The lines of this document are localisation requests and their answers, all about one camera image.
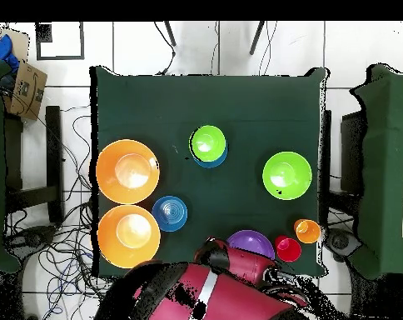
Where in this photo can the black pedestal foot with knob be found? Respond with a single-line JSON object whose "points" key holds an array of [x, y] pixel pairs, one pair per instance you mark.
{"points": [[31, 236]]}

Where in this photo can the blue bowl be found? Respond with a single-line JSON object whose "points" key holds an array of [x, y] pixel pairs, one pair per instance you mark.
{"points": [[214, 163], [170, 213]]}

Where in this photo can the large orange bowl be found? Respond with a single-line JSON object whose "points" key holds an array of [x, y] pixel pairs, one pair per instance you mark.
{"points": [[129, 236], [127, 171]]}

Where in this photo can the large green bowl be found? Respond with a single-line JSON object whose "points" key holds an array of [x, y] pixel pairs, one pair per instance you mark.
{"points": [[287, 175]]}

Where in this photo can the black bench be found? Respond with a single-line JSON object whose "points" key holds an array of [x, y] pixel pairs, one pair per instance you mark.
{"points": [[53, 150]]}

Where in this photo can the black square frame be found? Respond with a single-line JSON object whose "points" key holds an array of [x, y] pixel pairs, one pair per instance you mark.
{"points": [[37, 41]]}

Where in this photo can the orange cup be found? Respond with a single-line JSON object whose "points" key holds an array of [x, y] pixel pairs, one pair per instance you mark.
{"points": [[308, 231]]}

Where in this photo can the blue cloth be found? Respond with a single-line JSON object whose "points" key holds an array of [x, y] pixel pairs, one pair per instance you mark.
{"points": [[1, 50]]}

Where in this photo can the red cup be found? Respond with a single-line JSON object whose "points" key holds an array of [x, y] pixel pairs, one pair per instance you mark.
{"points": [[288, 248]]}

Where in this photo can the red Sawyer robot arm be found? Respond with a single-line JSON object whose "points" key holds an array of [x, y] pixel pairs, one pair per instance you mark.
{"points": [[221, 293]]}

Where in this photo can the cardboard box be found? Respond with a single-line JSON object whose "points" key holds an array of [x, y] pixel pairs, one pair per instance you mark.
{"points": [[26, 90]]}

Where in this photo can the small green bowl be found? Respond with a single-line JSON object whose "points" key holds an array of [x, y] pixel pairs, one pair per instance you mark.
{"points": [[208, 143]]}

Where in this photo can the purple bowl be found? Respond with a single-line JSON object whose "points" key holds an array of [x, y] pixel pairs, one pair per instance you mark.
{"points": [[253, 241]]}

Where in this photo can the black tripod leg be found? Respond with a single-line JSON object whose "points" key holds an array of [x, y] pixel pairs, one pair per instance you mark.
{"points": [[256, 36], [170, 33]]}

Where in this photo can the dark green table cloth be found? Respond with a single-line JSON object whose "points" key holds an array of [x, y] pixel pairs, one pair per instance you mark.
{"points": [[204, 100]]}

